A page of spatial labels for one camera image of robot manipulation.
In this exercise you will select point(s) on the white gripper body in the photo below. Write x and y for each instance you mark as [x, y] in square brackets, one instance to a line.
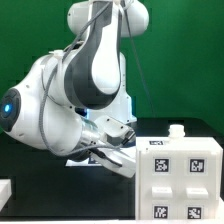
[114, 161]

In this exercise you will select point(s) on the white cabinet body box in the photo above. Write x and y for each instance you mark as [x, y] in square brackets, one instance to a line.
[178, 177]

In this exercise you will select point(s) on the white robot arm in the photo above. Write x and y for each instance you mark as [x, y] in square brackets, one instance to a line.
[73, 102]

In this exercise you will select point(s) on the white sheet with markers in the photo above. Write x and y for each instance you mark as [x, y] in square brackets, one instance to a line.
[85, 163]

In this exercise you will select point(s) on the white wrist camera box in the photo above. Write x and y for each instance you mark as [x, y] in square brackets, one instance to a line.
[115, 132]

